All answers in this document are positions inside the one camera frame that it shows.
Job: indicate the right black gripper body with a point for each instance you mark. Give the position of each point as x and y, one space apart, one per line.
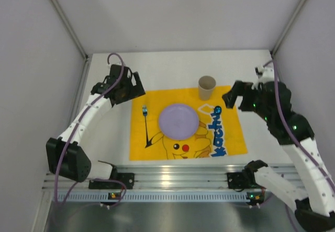
244 96

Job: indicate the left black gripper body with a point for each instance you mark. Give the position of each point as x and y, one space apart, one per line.
131 89

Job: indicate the blue-headed fork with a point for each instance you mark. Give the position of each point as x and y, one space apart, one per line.
145 113

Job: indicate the beige paper cup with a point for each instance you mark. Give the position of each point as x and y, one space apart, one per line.
206 86

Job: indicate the yellow Pikachu placemat cloth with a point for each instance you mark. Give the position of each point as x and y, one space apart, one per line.
219 133

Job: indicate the purple plastic plate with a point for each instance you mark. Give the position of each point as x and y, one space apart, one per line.
178 121

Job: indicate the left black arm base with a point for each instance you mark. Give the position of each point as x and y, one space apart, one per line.
117 180

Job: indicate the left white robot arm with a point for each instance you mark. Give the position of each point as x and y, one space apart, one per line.
70 155

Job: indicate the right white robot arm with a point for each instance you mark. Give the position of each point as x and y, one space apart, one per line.
313 206

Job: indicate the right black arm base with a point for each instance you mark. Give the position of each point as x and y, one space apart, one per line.
245 179

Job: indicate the aluminium mounting rail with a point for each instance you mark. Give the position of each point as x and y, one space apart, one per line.
173 177

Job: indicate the perforated cable duct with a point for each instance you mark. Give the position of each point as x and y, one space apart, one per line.
133 196

